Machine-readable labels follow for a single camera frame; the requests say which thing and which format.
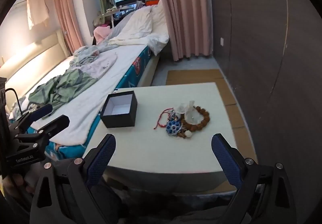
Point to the pale printed shirt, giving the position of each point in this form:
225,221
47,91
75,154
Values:
103,64

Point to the small white side table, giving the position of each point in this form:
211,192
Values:
113,11

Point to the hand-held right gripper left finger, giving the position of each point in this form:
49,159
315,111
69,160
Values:
100,158

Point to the blue flower bead ornament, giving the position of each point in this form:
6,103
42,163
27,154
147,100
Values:
173,127

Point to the white duvet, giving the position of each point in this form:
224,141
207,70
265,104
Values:
140,27

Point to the small white stone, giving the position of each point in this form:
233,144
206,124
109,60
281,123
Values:
188,134

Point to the orange box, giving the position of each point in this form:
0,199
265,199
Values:
152,2

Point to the green cloth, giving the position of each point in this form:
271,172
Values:
65,88

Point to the person's left hand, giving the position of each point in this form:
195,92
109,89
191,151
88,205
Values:
18,181

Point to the light blue patterned blanket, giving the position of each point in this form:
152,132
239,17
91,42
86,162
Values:
83,54

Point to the narrow pink curtain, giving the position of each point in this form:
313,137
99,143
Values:
68,12

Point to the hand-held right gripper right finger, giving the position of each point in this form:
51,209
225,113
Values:
226,158

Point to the wide pink curtain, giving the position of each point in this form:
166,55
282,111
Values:
186,12

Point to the white hanging shirt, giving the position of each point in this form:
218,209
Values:
36,7

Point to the brown cardboard floor sheets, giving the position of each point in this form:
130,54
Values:
196,76

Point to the white wall socket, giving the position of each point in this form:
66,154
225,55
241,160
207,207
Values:
221,41

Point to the clear plastic bag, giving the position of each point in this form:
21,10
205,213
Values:
192,115

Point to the beige padded headboard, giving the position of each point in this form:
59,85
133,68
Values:
30,55

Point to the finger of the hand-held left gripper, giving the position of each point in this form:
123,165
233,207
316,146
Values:
59,122
41,110

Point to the white bed cover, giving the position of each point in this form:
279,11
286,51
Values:
100,93

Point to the black square box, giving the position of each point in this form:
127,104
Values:
120,119

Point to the pink cloth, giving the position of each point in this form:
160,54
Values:
100,32

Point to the bed with teal printed sheet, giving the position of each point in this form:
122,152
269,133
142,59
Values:
135,65

